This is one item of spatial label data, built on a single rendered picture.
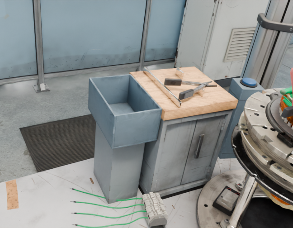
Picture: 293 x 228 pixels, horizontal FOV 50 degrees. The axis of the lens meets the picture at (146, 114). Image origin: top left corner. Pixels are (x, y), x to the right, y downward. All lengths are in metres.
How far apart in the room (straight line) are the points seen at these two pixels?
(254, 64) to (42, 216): 0.79
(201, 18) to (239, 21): 0.35
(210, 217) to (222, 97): 0.29
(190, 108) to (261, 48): 0.47
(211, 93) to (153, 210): 0.31
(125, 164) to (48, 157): 1.41
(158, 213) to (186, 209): 0.11
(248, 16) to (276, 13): 2.06
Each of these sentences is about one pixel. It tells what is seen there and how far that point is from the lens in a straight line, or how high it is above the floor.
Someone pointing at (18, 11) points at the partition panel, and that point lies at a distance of 2.63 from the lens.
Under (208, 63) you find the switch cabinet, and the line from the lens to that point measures 3.01.
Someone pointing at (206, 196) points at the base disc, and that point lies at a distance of 0.87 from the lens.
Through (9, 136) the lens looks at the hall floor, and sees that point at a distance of 2.36.
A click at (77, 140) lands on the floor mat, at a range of 2.26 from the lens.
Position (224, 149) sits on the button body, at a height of 0.82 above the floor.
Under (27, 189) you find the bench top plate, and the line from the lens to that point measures 0.87.
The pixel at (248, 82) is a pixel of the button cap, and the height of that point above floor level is 1.04.
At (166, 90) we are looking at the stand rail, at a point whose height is 1.07.
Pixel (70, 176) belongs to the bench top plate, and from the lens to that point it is 0.89.
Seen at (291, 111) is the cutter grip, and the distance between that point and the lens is 0.54.
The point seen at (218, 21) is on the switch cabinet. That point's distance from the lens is 2.89.
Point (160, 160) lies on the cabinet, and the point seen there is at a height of 0.92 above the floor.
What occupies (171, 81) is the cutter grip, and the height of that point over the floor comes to 1.09.
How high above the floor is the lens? 1.40
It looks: 32 degrees down
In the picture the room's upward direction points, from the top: 9 degrees clockwise
